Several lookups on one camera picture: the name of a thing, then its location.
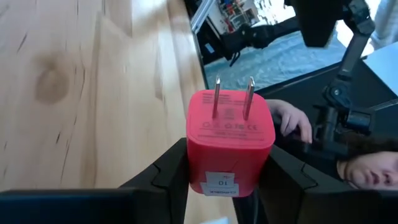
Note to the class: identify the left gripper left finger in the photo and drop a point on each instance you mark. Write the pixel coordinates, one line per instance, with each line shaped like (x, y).
(168, 186)

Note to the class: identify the pink adapter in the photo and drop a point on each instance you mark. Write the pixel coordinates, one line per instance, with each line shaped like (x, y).
(230, 146)

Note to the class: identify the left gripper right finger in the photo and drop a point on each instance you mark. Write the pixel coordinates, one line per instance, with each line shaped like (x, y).
(295, 199)

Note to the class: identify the black floor stand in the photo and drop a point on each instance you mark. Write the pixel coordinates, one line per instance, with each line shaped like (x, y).
(248, 34)

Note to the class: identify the person's hand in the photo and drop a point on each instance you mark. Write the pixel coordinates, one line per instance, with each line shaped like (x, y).
(292, 119)

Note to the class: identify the person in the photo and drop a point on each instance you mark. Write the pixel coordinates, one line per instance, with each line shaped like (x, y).
(373, 171)

